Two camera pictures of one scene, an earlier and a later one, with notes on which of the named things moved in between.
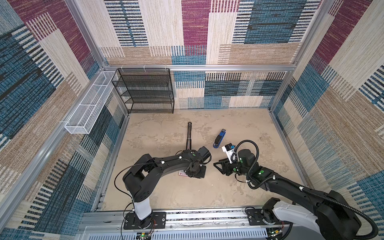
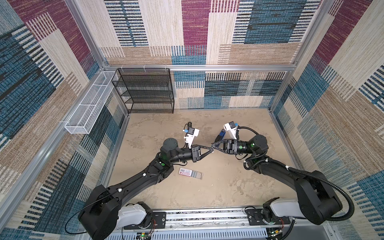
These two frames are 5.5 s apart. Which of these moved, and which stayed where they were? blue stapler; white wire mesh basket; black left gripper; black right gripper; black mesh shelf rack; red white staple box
Moved: black left gripper; black right gripper
Stayed: red white staple box; blue stapler; black mesh shelf rack; white wire mesh basket
